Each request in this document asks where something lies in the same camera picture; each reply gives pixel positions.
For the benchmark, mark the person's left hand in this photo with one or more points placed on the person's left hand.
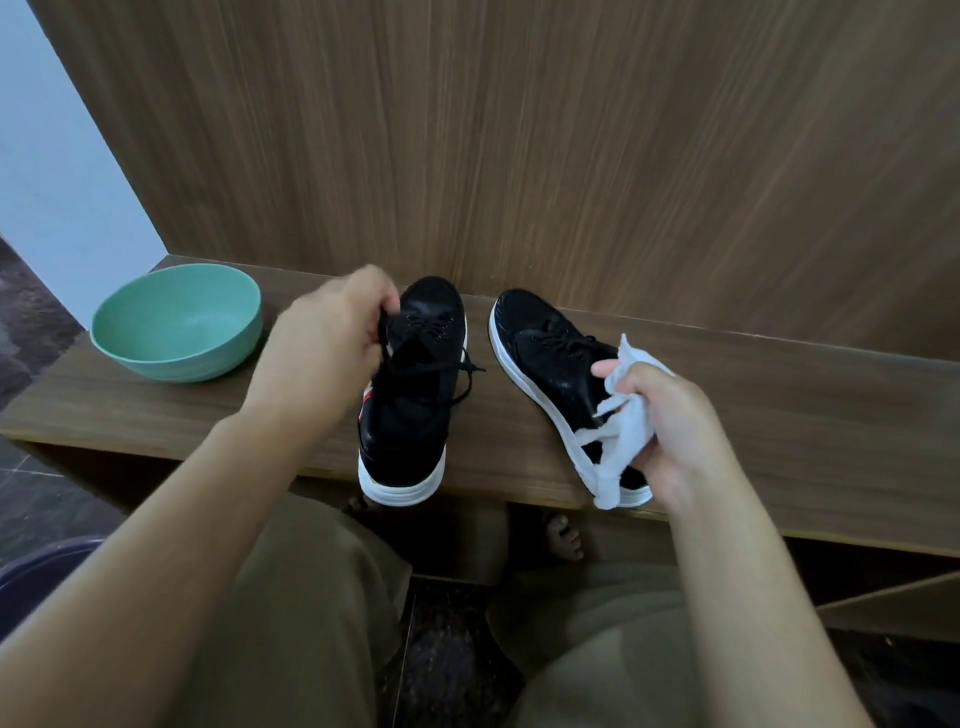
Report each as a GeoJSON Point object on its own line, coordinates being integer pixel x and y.
{"type": "Point", "coordinates": [315, 352]}

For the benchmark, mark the person's right hand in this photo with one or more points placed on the person's right hand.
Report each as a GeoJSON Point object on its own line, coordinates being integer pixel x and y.
{"type": "Point", "coordinates": [682, 435]}

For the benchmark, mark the person's right thumb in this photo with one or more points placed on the person's right thumb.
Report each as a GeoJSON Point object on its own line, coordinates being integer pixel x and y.
{"type": "Point", "coordinates": [619, 373]}

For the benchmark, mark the person's left fingers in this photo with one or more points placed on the person's left fingers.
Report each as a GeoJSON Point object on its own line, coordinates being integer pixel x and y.
{"type": "Point", "coordinates": [381, 296]}

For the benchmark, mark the white cloth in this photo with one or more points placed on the white cloth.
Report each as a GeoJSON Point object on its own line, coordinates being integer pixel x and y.
{"type": "Point", "coordinates": [626, 435]}

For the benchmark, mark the black sneaker with red stripe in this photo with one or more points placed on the black sneaker with red stripe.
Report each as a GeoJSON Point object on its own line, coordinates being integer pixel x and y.
{"type": "Point", "coordinates": [409, 420]}

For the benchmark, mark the person's left forearm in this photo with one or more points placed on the person's left forearm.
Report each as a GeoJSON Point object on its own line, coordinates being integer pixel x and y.
{"type": "Point", "coordinates": [165, 547]}

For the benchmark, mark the person's right forearm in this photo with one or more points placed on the person's right forearm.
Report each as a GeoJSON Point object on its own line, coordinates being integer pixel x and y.
{"type": "Point", "coordinates": [750, 600]}

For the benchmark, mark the black white-soled sneaker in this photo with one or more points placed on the black white-soled sneaker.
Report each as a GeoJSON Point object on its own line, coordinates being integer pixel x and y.
{"type": "Point", "coordinates": [551, 352]}

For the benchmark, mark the person's right foot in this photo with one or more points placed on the person's right foot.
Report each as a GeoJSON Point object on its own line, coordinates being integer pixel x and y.
{"type": "Point", "coordinates": [564, 536]}

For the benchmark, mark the person's foot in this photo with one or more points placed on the person's foot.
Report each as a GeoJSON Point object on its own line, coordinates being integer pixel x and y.
{"type": "Point", "coordinates": [564, 536]}
{"type": "Point", "coordinates": [358, 504]}

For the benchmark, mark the green bowl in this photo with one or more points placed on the green bowl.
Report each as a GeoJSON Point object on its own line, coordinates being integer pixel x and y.
{"type": "Point", "coordinates": [176, 322]}

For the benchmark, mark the person's left foot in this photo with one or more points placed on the person's left foot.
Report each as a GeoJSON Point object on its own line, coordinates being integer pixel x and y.
{"type": "Point", "coordinates": [358, 504]}

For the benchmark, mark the wooden bench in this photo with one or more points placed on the wooden bench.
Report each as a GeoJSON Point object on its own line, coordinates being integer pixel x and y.
{"type": "Point", "coordinates": [825, 442]}

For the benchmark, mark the person's right leg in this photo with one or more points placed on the person's right leg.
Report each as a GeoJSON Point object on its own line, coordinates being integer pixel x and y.
{"type": "Point", "coordinates": [600, 652]}

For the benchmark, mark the person's leg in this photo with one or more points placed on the person's leg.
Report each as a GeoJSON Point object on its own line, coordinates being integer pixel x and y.
{"type": "Point", "coordinates": [315, 607]}
{"type": "Point", "coordinates": [600, 652]}

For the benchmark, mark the person's left leg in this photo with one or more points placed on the person's left leg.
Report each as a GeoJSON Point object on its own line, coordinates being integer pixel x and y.
{"type": "Point", "coordinates": [315, 607]}

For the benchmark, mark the wooden shelf board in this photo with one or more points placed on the wooden shelf board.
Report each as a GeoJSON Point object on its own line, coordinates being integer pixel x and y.
{"type": "Point", "coordinates": [900, 607]}

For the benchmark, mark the dark plastic basin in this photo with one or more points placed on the dark plastic basin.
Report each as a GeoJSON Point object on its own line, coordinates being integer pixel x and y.
{"type": "Point", "coordinates": [34, 577]}

